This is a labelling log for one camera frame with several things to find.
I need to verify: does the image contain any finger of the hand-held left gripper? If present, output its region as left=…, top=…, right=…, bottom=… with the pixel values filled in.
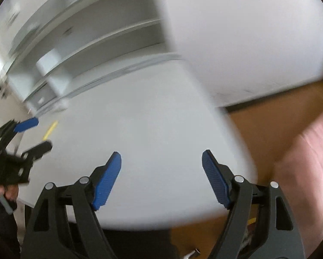
left=0, top=117, right=40, bottom=147
left=20, top=141, right=53, bottom=166

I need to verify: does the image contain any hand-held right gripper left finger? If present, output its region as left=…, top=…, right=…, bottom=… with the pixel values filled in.
left=21, top=152, right=122, bottom=259

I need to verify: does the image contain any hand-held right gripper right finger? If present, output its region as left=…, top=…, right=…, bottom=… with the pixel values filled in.
left=202, top=149, right=306, bottom=259

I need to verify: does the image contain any yellow stick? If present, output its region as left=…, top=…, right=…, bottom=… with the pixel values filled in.
left=42, top=120, right=59, bottom=141

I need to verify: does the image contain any person's left forearm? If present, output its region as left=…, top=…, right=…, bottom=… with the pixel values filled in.
left=0, top=201, right=23, bottom=259

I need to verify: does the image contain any person's left hand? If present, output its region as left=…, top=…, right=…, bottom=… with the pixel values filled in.
left=0, top=182, right=20, bottom=209

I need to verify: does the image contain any white desk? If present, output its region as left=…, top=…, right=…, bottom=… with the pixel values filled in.
left=16, top=56, right=259, bottom=231

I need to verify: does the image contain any chrome chair base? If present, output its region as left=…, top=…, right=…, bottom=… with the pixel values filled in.
left=183, top=248, right=201, bottom=259

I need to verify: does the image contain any pink blanket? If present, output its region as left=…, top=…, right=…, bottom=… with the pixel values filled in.
left=271, top=107, right=323, bottom=259

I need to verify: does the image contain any white shelf unit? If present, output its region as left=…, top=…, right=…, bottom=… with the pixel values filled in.
left=4, top=0, right=184, bottom=112

